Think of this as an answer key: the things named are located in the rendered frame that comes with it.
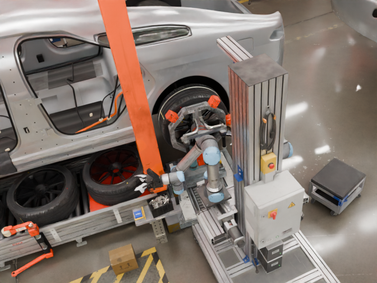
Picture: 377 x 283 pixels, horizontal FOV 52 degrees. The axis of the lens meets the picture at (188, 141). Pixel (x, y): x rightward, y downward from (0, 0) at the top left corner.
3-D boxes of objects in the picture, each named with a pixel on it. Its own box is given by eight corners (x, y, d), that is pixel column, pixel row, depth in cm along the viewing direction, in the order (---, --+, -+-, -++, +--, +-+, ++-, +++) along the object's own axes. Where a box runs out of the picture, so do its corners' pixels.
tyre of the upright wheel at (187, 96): (212, 136, 420) (227, 83, 380) (219, 150, 403) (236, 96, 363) (152, 138, 397) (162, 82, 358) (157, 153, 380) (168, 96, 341)
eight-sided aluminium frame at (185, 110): (225, 140, 393) (222, 96, 356) (227, 144, 388) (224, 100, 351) (173, 155, 385) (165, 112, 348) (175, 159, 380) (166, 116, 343)
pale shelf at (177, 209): (177, 198, 365) (176, 196, 363) (182, 211, 352) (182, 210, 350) (132, 212, 359) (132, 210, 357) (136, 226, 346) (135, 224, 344)
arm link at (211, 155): (221, 188, 303) (216, 136, 266) (225, 203, 292) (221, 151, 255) (206, 191, 302) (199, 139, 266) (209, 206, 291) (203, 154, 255)
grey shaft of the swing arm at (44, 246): (54, 251, 381) (35, 220, 348) (54, 255, 377) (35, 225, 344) (45, 254, 380) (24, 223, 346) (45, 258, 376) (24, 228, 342)
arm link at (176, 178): (185, 184, 277) (183, 176, 271) (170, 187, 276) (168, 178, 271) (184, 176, 283) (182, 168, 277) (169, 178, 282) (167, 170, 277)
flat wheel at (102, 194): (132, 150, 442) (128, 135, 426) (162, 185, 399) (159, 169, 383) (78, 178, 419) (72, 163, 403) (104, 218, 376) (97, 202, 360)
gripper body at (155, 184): (147, 191, 276) (164, 188, 276) (145, 182, 271) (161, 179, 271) (146, 184, 282) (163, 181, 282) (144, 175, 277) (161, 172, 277)
